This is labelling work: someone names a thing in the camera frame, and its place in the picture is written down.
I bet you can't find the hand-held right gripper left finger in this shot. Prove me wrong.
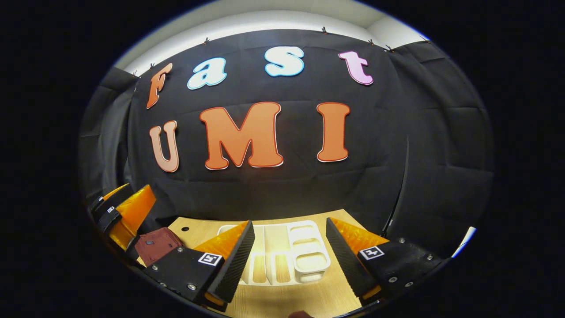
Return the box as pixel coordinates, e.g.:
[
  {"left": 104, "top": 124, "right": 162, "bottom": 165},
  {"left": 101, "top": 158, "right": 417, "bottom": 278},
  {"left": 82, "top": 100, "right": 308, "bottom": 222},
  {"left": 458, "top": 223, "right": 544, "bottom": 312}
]
[{"left": 143, "top": 220, "right": 256, "bottom": 313}]

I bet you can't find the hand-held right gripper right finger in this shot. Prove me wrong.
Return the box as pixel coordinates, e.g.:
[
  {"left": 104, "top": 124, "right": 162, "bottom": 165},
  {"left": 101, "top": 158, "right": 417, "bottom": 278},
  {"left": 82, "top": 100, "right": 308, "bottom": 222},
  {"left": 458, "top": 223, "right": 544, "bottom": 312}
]
[{"left": 325, "top": 216, "right": 444, "bottom": 307}]

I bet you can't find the white bookshelf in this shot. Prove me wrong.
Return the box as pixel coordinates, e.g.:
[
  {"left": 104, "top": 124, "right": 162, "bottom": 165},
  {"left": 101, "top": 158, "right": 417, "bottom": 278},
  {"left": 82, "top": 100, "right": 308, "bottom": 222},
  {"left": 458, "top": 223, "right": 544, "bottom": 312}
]
[{"left": 218, "top": 220, "right": 331, "bottom": 287}]

